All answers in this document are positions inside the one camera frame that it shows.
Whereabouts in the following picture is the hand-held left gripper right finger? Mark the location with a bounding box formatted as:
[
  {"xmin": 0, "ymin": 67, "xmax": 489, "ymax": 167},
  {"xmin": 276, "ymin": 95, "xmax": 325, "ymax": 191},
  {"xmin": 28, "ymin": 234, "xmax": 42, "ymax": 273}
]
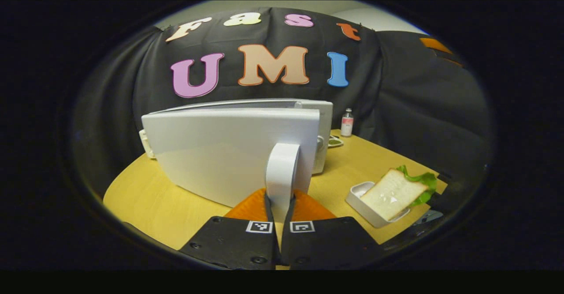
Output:
[{"xmin": 281, "ymin": 189, "xmax": 384, "ymax": 270}]

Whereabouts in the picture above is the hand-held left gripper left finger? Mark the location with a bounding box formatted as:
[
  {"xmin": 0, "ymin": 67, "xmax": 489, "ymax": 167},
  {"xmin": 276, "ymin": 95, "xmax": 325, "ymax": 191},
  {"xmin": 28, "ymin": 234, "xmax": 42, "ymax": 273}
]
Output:
[{"xmin": 178, "ymin": 188, "xmax": 280, "ymax": 270}]

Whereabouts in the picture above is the lettuce sandwich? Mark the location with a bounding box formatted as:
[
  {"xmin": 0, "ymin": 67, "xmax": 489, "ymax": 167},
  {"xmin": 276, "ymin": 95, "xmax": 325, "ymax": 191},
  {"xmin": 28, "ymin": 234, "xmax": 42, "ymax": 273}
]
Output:
[{"xmin": 372, "ymin": 165, "xmax": 438, "ymax": 221}]

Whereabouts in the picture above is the white microwave oven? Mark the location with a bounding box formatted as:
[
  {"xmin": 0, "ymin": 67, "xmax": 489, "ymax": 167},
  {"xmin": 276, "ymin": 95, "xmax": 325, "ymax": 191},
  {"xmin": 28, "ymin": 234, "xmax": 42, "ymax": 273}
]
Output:
[{"xmin": 139, "ymin": 99, "xmax": 334, "ymax": 223}]

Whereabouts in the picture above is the white rectangular tray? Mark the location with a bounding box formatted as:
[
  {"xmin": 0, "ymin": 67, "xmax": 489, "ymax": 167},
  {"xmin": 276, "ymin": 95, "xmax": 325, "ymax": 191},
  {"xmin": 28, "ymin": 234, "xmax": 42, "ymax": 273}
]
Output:
[{"xmin": 345, "ymin": 181, "xmax": 410, "ymax": 228}]

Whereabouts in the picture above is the black backdrop cloth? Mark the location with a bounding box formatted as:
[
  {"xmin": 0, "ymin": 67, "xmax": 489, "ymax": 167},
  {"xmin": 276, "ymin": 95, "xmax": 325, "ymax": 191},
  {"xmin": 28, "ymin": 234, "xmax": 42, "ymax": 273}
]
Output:
[{"xmin": 73, "ymin": 7, "xmax": 493, "ymax": 197}]

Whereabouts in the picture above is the small pink label bottle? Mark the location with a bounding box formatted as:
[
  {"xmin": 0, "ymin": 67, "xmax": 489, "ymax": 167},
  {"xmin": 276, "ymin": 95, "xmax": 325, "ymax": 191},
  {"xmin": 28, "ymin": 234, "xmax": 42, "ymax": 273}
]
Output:
[{"xmin": 341, "ymin": 108, "xmax": 354, "ymax": 137}]

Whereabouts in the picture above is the white toaster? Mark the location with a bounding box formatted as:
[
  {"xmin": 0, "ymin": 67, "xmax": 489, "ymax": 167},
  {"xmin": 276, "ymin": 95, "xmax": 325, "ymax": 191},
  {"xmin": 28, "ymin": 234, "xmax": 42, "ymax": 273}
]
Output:
[{"xmin": 139, "ymin": 129, "xmax": 156, "ymax": 159}]

